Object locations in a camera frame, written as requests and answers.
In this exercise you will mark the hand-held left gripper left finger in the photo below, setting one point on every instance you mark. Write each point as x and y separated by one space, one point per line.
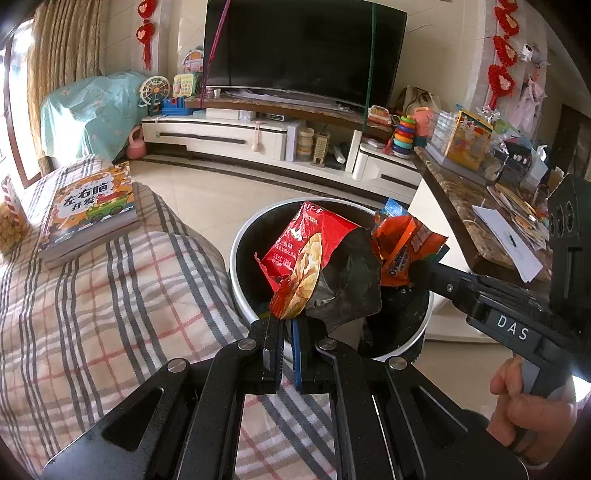
272 360

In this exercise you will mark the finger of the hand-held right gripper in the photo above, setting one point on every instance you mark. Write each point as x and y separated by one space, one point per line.
448 286

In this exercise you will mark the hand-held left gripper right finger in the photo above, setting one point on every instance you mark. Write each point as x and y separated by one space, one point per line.
299 364

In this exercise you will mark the orange blue snack wrapper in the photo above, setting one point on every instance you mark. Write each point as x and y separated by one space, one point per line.
406 249

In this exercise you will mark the red snack bag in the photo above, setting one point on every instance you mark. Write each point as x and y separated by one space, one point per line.
300 240

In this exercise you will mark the white trash bin black liner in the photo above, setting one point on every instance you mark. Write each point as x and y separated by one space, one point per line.
263 230

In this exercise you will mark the person's right hand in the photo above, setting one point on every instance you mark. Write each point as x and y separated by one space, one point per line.
545 415

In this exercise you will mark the white paper sheet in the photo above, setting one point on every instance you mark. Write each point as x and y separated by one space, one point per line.
508 249

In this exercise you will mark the pile of colourful booklets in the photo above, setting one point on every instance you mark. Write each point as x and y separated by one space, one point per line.
521 212

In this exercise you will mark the brown marble sideboard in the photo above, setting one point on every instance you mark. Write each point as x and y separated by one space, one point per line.
452 198

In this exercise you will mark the black cosmetic organizer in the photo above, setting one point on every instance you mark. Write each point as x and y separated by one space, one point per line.
521 164

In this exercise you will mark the dark wooden door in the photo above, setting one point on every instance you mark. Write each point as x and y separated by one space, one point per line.
570 138

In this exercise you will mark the yellow colourful box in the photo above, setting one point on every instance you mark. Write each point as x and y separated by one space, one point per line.
468 141

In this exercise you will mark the clear plastic drawer box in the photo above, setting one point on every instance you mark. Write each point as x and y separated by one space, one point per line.
442 134

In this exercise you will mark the pink toy case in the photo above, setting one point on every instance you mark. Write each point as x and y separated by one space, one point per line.
423 123

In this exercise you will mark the remote control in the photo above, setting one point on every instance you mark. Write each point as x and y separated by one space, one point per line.
340 153

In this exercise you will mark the silver ribbon bow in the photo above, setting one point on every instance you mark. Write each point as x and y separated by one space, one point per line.
491 114

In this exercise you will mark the pink hanging garment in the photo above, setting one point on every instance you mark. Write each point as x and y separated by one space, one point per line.
528 101

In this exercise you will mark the red white toy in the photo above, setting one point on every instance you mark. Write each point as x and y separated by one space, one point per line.
378 116

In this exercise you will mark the beige tote bag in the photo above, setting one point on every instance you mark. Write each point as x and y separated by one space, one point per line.
418 99

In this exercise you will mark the beige stacked jars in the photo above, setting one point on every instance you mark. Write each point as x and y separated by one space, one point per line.
304 144

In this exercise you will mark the red heart hanging ornament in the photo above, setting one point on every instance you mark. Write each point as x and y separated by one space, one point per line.
502 76
145 30

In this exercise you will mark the green thin stick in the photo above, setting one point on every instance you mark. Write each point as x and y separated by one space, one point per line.
370 69

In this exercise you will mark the white TV cabinet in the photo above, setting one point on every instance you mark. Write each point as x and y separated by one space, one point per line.
212 134

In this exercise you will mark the colourful children's book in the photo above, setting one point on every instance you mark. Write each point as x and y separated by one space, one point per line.
87 207

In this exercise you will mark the white flat box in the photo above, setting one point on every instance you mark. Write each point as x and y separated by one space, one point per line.
231 113

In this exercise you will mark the pink kettle toy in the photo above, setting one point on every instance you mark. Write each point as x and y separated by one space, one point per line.
136 146

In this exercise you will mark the blue toy set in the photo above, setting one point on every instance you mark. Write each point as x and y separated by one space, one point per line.
173 107

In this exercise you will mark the black television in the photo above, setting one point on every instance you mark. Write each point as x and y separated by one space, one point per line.
300 46

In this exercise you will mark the yellow toy telephone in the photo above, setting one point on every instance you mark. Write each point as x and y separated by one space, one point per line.
183 85

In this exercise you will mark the ferris wheel toy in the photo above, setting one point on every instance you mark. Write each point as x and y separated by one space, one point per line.
153 92

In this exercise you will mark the clear snack container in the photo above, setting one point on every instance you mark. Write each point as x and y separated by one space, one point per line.
11 221

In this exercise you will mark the teal covered furniture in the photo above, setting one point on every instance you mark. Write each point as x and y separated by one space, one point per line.
87 115

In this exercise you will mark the pink thin stick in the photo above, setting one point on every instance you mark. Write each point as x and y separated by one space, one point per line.
214 50

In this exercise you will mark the beige curtain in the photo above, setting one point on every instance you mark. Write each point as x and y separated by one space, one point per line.
64 55

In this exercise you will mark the white security camera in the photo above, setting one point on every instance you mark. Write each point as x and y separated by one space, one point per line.
528 53

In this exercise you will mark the brown sliding door frame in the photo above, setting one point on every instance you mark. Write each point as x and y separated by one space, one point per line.
31 157

